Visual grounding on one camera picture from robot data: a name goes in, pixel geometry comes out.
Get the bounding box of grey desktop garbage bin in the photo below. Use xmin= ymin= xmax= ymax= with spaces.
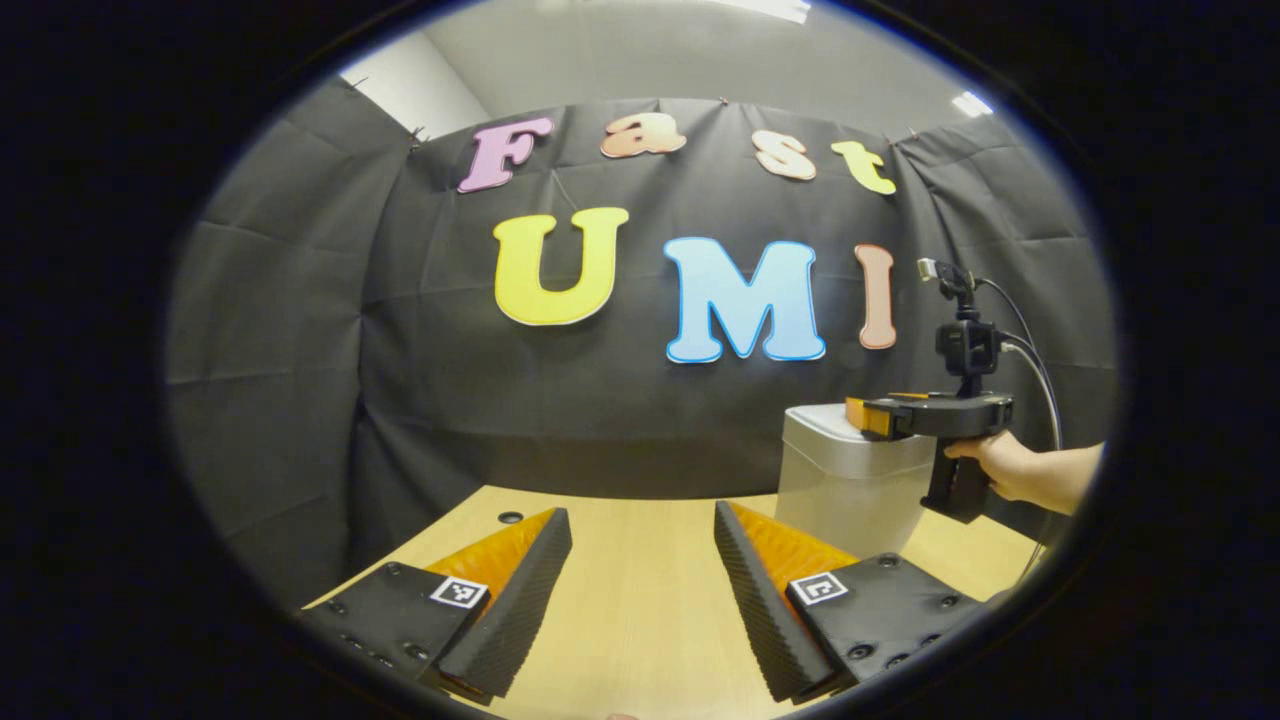
xmin=775 ymin=403 xmax=941 ymax=561

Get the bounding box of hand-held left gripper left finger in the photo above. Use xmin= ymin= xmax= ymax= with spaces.
xmin=300 ymin=507 xmax=573 ymax=706

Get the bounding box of wooden desktop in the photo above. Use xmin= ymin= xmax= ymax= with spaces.
xmin=305 ymin=485 xmax=1041 ymax=720

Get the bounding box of long ceiling light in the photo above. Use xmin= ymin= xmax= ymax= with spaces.
xmin=720 ymin=0 xmax=811 ymax=23

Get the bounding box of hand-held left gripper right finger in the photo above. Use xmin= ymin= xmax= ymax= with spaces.
xmin=714 ymin=500 xmax=986 ymax=704

